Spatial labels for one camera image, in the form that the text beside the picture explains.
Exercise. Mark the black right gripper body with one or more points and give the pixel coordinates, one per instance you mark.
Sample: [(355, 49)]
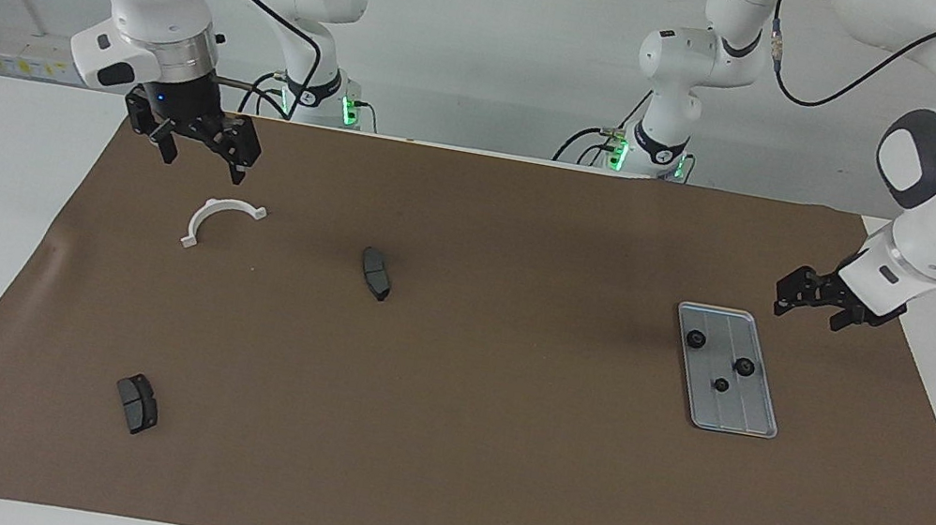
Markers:
[(186, 101)]

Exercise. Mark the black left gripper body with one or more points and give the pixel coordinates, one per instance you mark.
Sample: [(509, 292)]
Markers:
[(833, 297)]

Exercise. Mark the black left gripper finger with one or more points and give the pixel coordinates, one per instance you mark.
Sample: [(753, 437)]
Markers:
[(845, 321), (793, 290)]

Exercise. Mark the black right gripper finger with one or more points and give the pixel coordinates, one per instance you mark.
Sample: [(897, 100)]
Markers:
[(243, 160), (165, 144)]

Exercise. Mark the small black bearing gear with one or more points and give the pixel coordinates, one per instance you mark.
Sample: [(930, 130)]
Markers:
[(720, 385)]

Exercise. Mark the silver metal tray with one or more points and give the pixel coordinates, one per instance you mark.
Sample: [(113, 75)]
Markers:
[(743, 408)]

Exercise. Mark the long dark brake pad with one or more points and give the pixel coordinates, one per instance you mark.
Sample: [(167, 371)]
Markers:
[(375, 276)]

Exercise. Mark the short dark brake pad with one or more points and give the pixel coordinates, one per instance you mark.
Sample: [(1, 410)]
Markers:
[(138, 407)]

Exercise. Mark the brown table mat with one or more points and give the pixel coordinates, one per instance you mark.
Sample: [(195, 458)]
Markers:
[(494, 448)]

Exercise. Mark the white curved plastic bracket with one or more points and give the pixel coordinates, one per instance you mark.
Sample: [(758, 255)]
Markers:
[(197, 219)]

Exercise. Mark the white wall socket box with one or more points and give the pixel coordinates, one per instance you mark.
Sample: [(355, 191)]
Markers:
[(37, 53)]

